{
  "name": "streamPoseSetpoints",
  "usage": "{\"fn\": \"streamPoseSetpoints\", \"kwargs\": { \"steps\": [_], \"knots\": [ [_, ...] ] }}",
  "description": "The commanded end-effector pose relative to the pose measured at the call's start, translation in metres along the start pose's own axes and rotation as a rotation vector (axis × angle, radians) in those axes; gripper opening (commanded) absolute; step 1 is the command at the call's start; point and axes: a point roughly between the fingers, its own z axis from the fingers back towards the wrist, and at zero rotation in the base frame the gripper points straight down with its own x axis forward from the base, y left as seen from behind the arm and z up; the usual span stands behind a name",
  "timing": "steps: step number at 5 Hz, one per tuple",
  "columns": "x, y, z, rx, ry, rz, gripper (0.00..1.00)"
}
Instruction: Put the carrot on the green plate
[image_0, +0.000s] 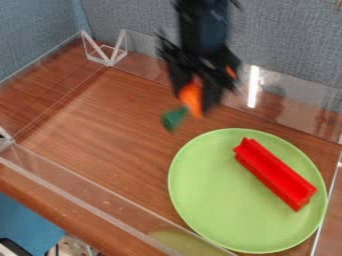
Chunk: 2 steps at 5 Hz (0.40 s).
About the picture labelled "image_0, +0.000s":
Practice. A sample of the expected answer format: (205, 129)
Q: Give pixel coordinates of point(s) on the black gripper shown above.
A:
(201, 55)

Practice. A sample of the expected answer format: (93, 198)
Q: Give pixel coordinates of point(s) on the orange toy carrot green top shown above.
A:
(190, 98)

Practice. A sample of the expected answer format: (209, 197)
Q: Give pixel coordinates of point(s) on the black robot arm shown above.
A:
(204, 16)

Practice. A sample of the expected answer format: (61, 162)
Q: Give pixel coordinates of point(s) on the green round plate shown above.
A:
(224, 202)

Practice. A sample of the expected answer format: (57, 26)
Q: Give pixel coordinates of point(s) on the red plastic block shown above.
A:
(274, 173)

